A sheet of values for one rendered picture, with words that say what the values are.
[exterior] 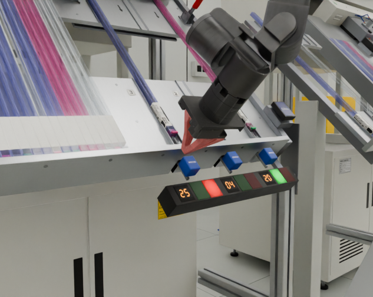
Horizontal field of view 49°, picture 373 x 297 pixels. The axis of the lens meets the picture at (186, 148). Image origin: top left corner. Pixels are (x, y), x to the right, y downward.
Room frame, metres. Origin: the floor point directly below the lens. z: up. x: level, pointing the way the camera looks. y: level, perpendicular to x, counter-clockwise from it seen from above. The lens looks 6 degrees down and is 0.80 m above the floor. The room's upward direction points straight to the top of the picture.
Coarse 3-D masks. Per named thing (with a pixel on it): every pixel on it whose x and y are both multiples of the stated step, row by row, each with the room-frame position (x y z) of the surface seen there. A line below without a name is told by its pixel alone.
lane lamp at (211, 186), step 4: (204, 180) 0.71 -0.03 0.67; (208, 180) 0.71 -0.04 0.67; (212, 180) 0.72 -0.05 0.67; (204, 184) 0.70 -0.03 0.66; (208, 184) 0.70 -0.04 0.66; (212, 184) 0.71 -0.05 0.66; (216, 184) 0.72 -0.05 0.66; (208, 188) 0.70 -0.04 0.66; (212, 188) 0.70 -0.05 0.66; (216, 188) 0.71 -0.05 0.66; (208, 192) 0.69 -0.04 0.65; (212, 192) 0.70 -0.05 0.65; (216, 192) 0.70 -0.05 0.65; (220, 192) 0.71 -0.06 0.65; (212, 196) 0.69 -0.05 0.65; (216, 196) 0.69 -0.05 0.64
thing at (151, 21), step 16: (64, 0) 0.91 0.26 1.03; (80, 0) 0.94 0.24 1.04; (96, 0) 0.98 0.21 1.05; (112, 0) 1.02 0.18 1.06; (128, 0) 1.06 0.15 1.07; (144, 0) 1.11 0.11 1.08; (64, 16) 0.86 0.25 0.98; (80, 16) 0.89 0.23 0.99; (96, 16) 0.92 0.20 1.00; (112, 16) 0.96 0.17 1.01; (128, 16) 1.00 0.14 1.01; (144, 16) 1.04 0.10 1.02; (160, 16) 1.08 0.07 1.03; (176, 16) 1.13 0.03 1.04; (128, 32) 1.03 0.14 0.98; (144, 32) 1.00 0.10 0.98; (160, 32) 1.02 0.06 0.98; (176, 32) 1.05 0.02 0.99
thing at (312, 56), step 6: (306, 48) 1.20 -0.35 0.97; (312, 54) 1.18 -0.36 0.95; (318, 60) 1.17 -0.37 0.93; (324, 66) 1.15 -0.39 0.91; (330, 72) 1.14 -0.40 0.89; (336, 78) 1.13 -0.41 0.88; (342, 84) 1.11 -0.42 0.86; (348, 90) 1.10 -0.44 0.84; (354, 96) 1.09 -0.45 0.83; (360, 102) 1.08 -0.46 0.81; (366, 108) 1.07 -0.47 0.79; (372, 114) 1.05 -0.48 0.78
